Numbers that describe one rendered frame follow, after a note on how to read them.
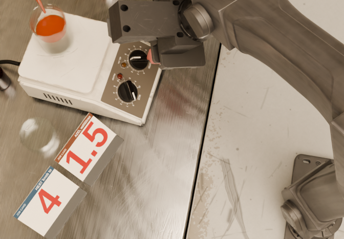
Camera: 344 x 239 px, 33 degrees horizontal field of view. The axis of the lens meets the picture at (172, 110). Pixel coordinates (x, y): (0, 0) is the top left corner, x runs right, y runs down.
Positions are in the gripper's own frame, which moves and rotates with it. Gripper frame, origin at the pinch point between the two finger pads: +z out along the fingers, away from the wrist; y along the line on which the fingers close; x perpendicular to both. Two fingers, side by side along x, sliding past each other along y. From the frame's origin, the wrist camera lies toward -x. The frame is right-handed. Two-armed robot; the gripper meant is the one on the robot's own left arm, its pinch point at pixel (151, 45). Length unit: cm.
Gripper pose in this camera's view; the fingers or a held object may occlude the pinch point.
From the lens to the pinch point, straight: 86.5
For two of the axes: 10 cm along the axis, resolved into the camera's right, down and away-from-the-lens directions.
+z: -4.4, 1.4, 8.9
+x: 8.9, -0.7, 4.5
